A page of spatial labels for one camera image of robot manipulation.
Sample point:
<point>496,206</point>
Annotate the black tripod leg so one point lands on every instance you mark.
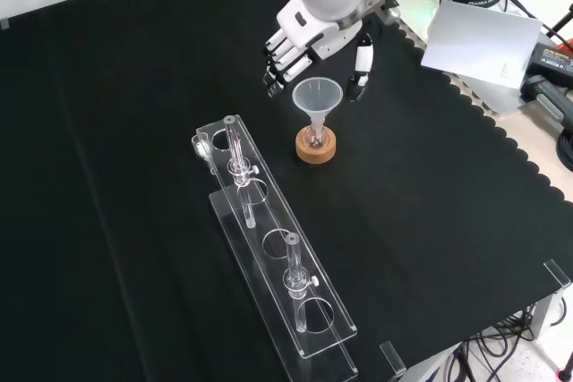
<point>559,26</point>

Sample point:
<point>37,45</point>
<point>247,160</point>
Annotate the black cloth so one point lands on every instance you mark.
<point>134,176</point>

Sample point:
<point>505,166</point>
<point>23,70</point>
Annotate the clear plastic funnel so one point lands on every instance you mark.
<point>318,95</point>

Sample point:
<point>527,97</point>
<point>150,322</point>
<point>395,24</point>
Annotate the grey tape piece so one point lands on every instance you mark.
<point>4,24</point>

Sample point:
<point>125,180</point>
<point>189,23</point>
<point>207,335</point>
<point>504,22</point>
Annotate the glass weighing funnel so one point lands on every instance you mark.
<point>202,147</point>

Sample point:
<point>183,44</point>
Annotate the pale board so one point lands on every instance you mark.
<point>483,46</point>

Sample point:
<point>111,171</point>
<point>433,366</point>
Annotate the glass round-bottom flask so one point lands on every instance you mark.
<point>315,141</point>

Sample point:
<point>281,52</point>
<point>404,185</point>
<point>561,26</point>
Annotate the clear acrylic funnel stand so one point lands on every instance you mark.
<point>268,217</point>

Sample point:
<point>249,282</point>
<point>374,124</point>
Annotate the clear acrylic bracket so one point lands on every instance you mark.
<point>392,357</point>
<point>558,274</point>

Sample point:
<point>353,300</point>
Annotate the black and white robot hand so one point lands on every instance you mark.
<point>304,28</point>

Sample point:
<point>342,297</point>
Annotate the black box with orange label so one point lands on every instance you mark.
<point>553,60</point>

